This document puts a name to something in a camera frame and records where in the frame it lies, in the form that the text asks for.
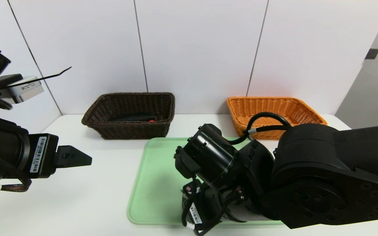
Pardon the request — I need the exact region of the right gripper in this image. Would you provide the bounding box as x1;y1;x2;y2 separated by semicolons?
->
181;179;228;236

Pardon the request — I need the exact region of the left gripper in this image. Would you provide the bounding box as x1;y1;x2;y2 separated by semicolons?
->
0;116;93;182

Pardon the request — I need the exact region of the black glasses case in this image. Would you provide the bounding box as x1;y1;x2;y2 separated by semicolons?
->
108;113;158;123

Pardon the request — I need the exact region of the dark brown wicker basket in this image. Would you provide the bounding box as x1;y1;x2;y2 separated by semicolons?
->
81;92;176;140

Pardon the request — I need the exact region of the orange wicker basket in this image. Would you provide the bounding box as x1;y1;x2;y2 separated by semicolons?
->
226;96;328;141

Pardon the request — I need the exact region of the light green plastic tray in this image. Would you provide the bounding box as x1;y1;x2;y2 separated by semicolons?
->
127;137;284;226

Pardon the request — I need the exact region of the black zip tie tail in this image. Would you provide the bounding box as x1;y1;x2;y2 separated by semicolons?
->
9;67;72;88

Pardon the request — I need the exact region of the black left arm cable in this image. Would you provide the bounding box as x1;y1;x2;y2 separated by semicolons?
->
0;142;32;193

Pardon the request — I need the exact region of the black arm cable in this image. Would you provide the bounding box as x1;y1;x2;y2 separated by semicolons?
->
230;112;293;145
0;142;32;193

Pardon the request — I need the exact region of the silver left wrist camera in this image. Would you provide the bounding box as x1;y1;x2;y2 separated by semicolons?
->
0;75;45;105

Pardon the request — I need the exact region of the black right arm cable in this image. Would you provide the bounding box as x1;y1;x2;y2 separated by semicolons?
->
230;112;293;145

